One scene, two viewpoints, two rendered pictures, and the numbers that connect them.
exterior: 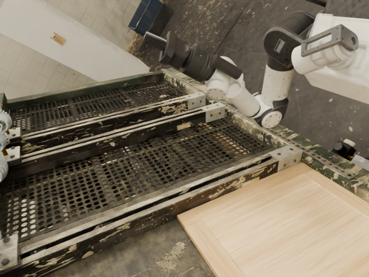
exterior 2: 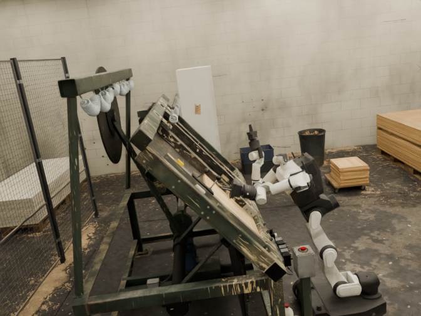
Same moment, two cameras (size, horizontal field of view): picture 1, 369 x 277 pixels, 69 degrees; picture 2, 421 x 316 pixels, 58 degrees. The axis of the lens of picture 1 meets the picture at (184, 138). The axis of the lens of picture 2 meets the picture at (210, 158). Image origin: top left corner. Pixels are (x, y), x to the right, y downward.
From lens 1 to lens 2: 240 cm
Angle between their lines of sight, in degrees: 26
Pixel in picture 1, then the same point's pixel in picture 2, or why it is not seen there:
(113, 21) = (233, 137)
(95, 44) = (211, 133)
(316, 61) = (277, 159)
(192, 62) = (253, 141)
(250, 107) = (255, 175)
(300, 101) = not seen: hidden behind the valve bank
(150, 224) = (196, 165)
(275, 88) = (267, 177)
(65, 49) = (193, 117)
